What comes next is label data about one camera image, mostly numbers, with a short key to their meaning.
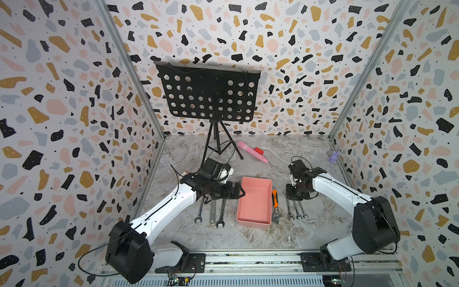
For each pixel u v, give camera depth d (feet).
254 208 2.96
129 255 1.28
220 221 2.82
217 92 2.45
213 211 2.88
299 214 2.89
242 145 3.71
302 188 2.43
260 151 3.63
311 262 2.41
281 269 2.41
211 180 2.16
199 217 2.86
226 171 2.61
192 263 2.41
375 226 1.44
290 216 2.89
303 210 2.95
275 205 2.96
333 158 3.50
